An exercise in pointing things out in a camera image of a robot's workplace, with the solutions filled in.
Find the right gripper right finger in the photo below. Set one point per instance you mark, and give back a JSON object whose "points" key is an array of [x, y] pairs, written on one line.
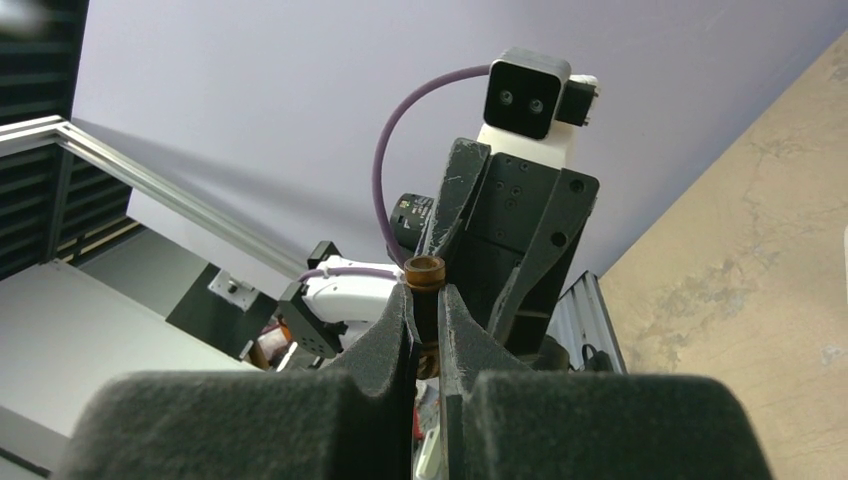
{"points": [[501, 419]]}

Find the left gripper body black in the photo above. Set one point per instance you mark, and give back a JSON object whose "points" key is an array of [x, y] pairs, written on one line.
{"points": [[498, 224]]}

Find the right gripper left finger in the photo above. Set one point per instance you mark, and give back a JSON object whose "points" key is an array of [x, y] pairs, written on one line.
{"points": [[350, 420]]}

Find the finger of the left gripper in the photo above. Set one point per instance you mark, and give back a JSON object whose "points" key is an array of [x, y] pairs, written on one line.
{"points": [[525, 305], [466, 162]]}

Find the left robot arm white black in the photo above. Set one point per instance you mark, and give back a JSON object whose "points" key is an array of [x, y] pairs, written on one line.
{"points": [[339, 298]]}

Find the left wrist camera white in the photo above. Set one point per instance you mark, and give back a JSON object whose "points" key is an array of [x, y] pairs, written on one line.
{"points": [[534, 103]]}

